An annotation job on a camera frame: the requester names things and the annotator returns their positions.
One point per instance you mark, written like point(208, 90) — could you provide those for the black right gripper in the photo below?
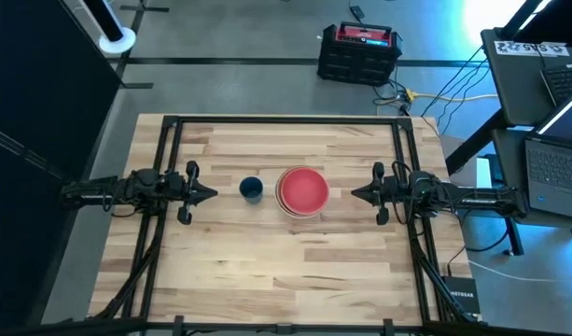
point(379, 169)

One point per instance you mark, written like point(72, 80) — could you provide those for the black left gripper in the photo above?
point(192, 170)

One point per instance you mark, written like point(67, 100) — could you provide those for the red bowl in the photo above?
point(304, 191)

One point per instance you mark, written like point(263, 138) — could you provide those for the pale pink bowl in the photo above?
point(277, 196)

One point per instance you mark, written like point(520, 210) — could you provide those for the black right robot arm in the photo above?
point(477, 200)

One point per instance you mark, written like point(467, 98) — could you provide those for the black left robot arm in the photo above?
point(103, 191)

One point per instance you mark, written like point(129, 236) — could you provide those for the dark blue cup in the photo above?
point(251, 187)

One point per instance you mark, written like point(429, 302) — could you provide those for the white box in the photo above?
point(484, 172)

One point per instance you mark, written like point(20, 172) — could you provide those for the red and black power station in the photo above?
point(355, 65)

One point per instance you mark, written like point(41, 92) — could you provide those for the grey laptop desk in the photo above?
point(509, 154)

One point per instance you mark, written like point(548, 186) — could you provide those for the white and black tower fan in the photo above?
point(120, 44)

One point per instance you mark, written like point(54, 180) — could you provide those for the small black power adapter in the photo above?
point(357, 11)

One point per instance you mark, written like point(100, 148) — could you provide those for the grey desk with label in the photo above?
point(514, 84)

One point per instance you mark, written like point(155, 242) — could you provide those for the grey open laptop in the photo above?
point(553, 177)

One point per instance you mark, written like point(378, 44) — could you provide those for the white printed label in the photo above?
point(528, 48)

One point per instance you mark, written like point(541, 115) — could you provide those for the black laptop keyboard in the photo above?
point(565, 81)

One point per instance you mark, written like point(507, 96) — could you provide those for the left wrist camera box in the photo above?
point(176, 184)

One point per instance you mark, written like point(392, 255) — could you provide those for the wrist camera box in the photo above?
point(176, 184)
point(396, 187)

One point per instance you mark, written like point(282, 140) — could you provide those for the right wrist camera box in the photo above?
point(396, 187)

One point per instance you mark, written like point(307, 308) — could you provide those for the black aluminium table frame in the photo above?
point(290, 120)

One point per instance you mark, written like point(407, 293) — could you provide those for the black Netgear switch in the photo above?
point(463, 294)

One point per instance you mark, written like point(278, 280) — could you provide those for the dark blue partition wall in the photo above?
point(33, 93)

